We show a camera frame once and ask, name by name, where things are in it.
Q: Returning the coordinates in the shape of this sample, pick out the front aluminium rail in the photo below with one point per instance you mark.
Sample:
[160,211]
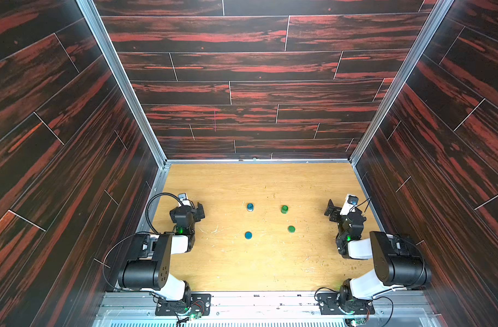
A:
[294,308]

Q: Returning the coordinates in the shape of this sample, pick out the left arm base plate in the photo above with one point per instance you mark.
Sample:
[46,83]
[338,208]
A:
[194,305]

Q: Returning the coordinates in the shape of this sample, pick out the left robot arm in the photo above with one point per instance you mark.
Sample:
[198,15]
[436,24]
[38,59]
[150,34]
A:
[147,263]

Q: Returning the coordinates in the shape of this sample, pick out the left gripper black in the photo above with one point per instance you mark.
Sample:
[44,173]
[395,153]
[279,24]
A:
[194,213]

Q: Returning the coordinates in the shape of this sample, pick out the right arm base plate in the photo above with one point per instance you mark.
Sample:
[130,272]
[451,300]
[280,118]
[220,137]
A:
[330,304]

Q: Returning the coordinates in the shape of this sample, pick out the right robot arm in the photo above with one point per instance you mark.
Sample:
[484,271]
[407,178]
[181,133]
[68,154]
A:
[397,263]

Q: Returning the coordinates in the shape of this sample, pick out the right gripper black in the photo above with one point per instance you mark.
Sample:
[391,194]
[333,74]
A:
[336,210]

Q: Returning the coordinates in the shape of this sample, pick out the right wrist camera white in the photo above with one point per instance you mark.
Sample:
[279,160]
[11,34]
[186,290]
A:
[350,203]

